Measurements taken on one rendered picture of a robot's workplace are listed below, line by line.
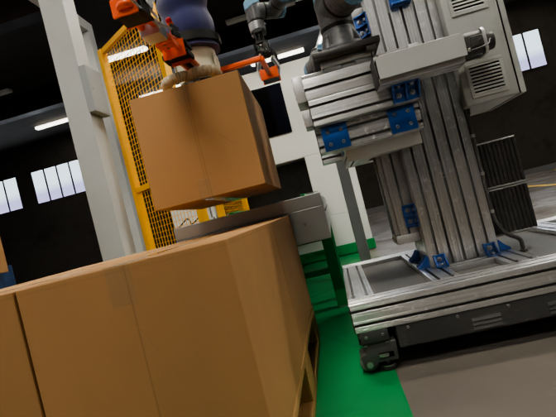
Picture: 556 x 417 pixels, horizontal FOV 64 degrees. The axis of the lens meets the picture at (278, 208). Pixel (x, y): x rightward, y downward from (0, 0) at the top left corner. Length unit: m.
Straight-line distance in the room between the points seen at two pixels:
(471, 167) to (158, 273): 1.28
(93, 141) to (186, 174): 1.57
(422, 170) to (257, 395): 1.15
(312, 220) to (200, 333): 1.28
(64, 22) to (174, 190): 1.97
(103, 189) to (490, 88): 2.26
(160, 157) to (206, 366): 0.95
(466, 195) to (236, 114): 0.88
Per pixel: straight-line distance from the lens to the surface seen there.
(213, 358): 0.80
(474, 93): 1.76
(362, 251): 2.58
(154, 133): 1.63
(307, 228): 2.00
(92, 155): 3.08
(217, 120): 1.57
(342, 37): 1.59
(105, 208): 3.02
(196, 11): 1.93
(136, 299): 0.82
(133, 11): 1.35
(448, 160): 1.75
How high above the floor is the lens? 0.56
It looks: 1 degrees up
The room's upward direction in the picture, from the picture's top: 14 degrees counter-clockwise
